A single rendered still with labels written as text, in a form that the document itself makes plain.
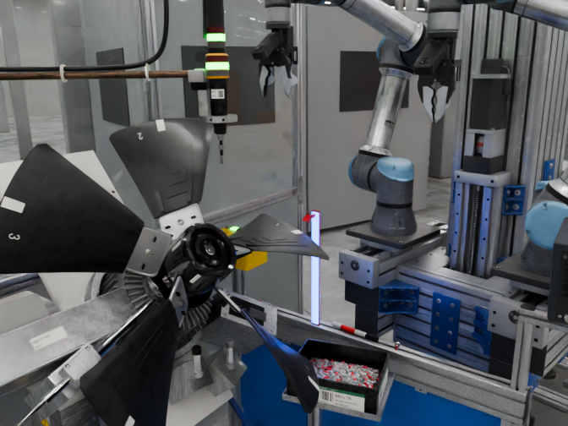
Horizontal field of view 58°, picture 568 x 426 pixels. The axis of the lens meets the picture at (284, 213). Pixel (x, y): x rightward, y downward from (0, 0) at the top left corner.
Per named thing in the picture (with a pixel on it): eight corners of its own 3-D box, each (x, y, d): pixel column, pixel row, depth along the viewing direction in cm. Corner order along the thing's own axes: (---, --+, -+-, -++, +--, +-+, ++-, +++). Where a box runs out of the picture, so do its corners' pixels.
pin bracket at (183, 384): (161, 378, 108) (181, 363, 102) (182, 368, 112) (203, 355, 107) (171, 405, 106) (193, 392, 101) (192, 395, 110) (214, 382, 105)
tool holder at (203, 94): (188, 123, 98) (185, 70, 95) (195, 120, 105) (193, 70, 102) (235, 122, 98) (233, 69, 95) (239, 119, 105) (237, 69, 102)
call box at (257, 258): (208, 264, 160) (205, 232, 157) (230, 255, 167) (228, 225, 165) (247, 276, 150) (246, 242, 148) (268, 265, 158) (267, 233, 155)
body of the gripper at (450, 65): (461, 84, 128) (465, 33, 125) (450, 85, 121) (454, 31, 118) (431, 84, 132) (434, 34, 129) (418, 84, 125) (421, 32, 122)
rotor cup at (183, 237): (130, 272, 99) (161, 240, 91) (173, 234, 110) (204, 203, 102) (183, 325, 100) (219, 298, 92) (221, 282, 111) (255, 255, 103)
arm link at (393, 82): (365, 192, 169) (406, 24, 161) (341, 184, 182) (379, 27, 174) (393, 197, 175) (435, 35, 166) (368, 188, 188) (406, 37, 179)
